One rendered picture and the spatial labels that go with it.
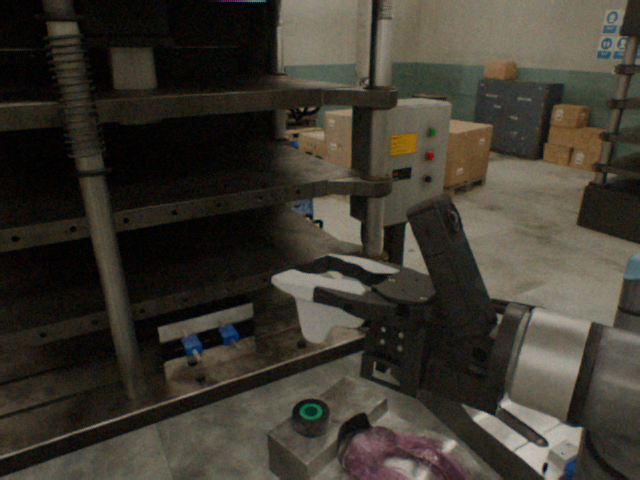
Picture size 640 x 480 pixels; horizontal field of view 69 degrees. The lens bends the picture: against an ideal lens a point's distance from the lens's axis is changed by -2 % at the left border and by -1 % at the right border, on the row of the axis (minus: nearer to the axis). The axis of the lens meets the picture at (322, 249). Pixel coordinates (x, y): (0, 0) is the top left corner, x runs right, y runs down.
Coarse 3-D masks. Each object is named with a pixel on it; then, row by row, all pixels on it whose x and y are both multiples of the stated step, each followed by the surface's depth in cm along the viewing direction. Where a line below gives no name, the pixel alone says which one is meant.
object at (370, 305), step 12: (324, 288) 39; (324, 300) 39; (336, 300) 38; (348, 300) 37; (360, 300) 37; (372, 300) 37; (384, 300) 37; (348, 312) 37; (360, 312) 37; (372, 312) 37; (384, 312) 37; (396, 312) 37
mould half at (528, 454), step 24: (432, 408) 117; (456, 408) 109; (456, 432) 111; (480, 432) 103; (504, 432) 101; (552, 432) 100; (576, 432) 100; (480, 456) 105; (504, 456) 98; (528, 456) 94
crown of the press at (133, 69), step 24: (96, 0) 113; (120, 0) 113; (144, 0) 116; (264, 0) 179; (96, 24) 115; (120, 24) 115; (144, 24) 117; (168, 24) 126; (120, 48) 121; (144, 48) 124; (120, 72) 124; (144, 72) 126; (144, 120) 130
